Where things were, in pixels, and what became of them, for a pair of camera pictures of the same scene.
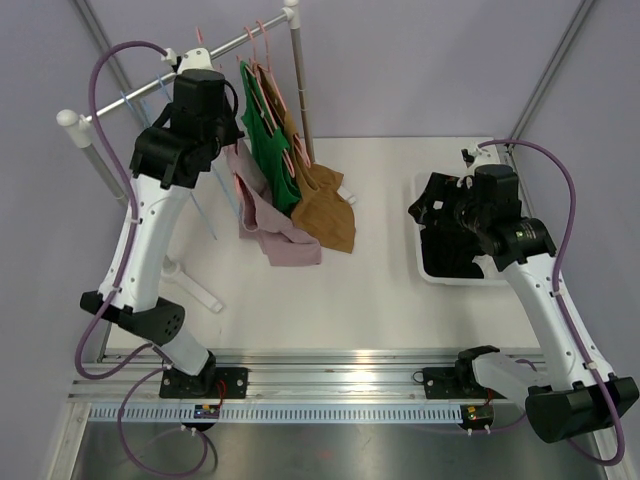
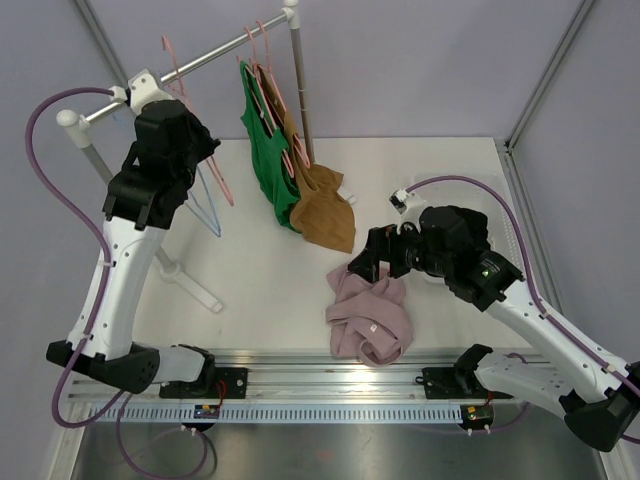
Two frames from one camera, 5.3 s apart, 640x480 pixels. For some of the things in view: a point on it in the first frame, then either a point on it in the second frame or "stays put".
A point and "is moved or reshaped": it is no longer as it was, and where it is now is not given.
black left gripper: x=232 y=132 to x=207 y=144
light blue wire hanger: x=150 y=103 is moved or reshaped
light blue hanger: x=225 y=194 to x=216 y=231
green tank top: x=272 y=144 stays put
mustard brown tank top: x=322 y=213 stays put
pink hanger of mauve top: x=239 y=192 to x=178 y=87
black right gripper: x=443 y=188 to x=383 y=244
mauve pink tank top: x=262 y=217 to x=370 y=322
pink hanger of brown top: x=298 y=143 stays put
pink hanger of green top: x=253 y=66 stays put
